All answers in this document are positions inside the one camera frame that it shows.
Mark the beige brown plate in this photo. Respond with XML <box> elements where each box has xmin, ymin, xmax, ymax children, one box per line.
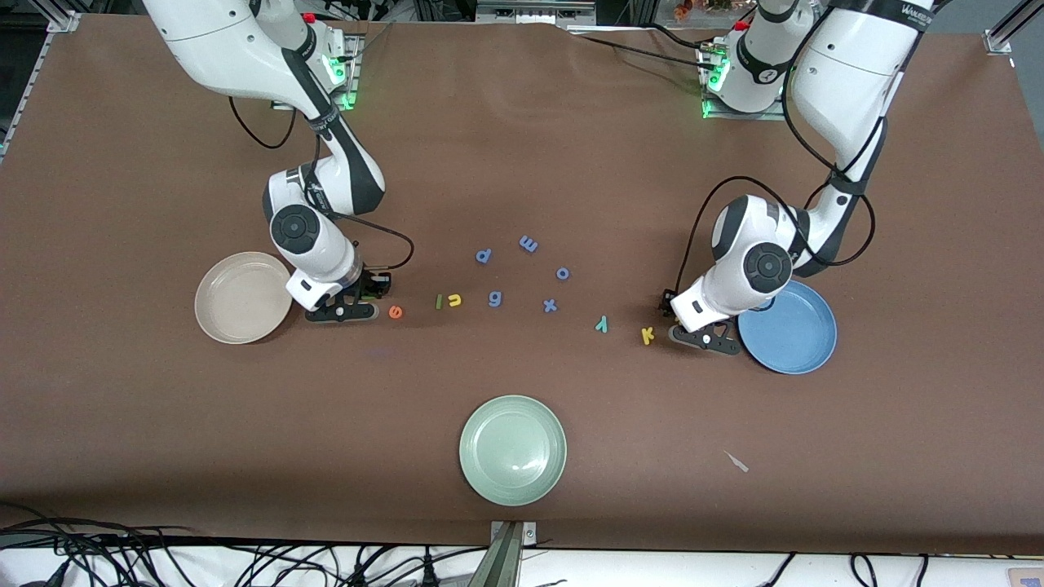
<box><xmin>194</xmin><ymin>251</ymin><xmax>294</xmax><ymax>345</ymax></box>

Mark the blue plate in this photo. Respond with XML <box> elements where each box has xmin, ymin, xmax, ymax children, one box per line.
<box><xmin>737</xmin><ymin>278</ymin><xmax>838</xmax><ymax>376</ymax></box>

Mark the pale green plate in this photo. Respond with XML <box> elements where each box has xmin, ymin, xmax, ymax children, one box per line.
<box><xmin>458</xmin><ymin>395</ymin><xmax>568</xmax><ymax>507</ymax></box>

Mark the grey electronics box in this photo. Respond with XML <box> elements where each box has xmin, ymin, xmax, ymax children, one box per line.
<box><xmin>476</xmin><ymin>0</ymin><xmax>598</xmax><ymax>25</ymax></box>

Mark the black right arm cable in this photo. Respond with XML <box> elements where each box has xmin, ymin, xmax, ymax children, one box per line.
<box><xmin>228</xmin><ymin>96</ymin><xmax>416</xmax><ymax>274</ymax></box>

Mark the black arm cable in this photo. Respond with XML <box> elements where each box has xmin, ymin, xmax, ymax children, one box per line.
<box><xmin>228</xmin><ymin>96</ymin><xmax>416</xmax><ymax>274</ymax></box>
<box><xmin>677</xmin><ymin>49</ymin><xmax>878</xmax><ymax>299</ymax></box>

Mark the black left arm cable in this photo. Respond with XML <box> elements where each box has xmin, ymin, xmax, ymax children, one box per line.
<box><xmin>677</xmin><ymin>49</ymin><xmax>878</xmax><ymax>299</ymax></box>

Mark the black base power cable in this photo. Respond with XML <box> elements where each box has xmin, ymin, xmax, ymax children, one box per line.
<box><xmin>581</xmin><ymin>34</ymin><xmax>710</xmax><ymax>73</ymax></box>

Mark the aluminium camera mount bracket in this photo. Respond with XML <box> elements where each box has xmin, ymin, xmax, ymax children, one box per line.
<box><xmin>489</xmin><ymin>520</ymin><xmax>537</xmax><ymax>587</ymax></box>

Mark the black cable tangle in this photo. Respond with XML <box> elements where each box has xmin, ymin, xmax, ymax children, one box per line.
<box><xmin>0</xmin><ymin>501</ymin><xmax>490</xmax><ymax>587</ymax></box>

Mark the aluminium frame rail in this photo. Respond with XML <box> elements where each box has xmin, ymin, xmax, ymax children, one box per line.
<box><xmin>0</xmin><ymin>10</ymin><xmax>81</xmax><ymax>164</ymax></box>
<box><xmin>983</xmin><ymin>0</ymin><xmax>1044</xmax><ymax>54</ymax></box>

